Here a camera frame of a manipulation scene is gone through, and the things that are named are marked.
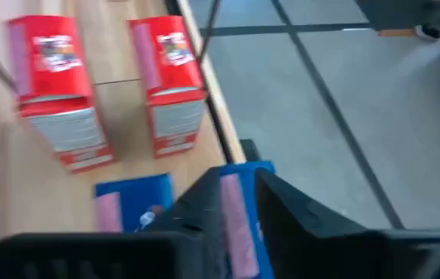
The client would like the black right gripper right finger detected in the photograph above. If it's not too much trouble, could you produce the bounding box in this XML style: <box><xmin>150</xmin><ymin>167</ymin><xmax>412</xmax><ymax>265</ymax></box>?
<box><xmin>256</xmin><ymin>167</ymin><xmax>440</xmax><ymax>279</ymax></box>

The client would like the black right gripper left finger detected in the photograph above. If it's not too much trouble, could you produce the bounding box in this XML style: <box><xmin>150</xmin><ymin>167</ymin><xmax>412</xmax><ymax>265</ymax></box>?
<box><xmin>0</xmin><ymin>167</ymin><xmax>229</xmax><ymax>279</ymax></box>

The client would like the blue Frosted Flakes cereal box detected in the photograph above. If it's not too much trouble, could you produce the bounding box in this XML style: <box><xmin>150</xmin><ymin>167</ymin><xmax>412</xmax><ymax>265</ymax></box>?
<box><xmin>218</xmin><ymin>160</ymin><xmax>277</xmax><ymax>279</ymax></box>
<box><xmin>94</xmin><ymin>173</ymin><xmax>175</xmax><ymax>233</ymax></box>

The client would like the red Froot Loops cereal box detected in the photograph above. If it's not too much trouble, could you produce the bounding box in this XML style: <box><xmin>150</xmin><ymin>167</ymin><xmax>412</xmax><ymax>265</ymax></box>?
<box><xmin>126</xmin><ymin>14</ymin><xmax>208</xmax><ymax>160</ymax></box>
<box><xmin>5</xmin><ymin>14</ymin><xmax>116</xmax><ymax>174</ymax></box>

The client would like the dark wheeled furniture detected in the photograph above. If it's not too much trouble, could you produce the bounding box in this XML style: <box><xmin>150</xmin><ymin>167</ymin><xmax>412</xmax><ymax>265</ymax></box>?
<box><xmin>353</xmin><ymin>0</ymin><xmax>440</xmax><ymax>42</ymax></box>

